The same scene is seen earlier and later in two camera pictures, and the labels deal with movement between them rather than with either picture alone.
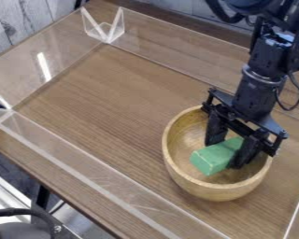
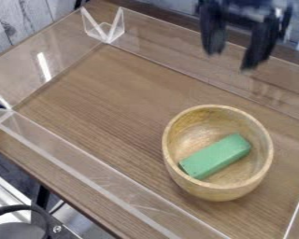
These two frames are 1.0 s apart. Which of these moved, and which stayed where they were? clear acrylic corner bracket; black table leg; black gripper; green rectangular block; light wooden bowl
Moved: green rectangular block; black gripper
Stayed: clear acrylic corner bracket; black table leg; light wooden bowl
